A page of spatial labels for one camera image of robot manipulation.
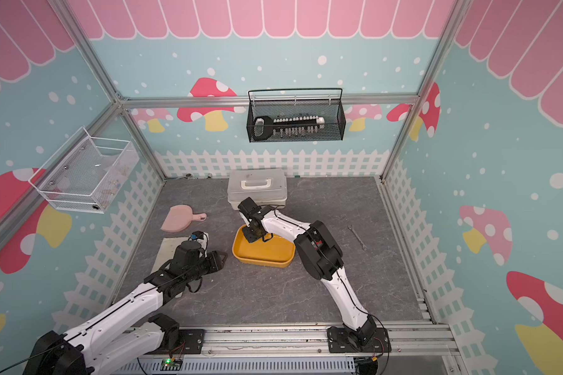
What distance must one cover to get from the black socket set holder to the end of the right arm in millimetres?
264

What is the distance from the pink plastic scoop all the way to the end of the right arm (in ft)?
0.94

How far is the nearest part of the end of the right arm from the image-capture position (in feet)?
2.41

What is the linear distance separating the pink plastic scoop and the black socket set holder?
454 mm

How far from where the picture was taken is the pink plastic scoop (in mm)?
1046

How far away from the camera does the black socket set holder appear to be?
2.92 feet

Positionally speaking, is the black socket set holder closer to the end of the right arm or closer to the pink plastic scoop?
the end of the right arm
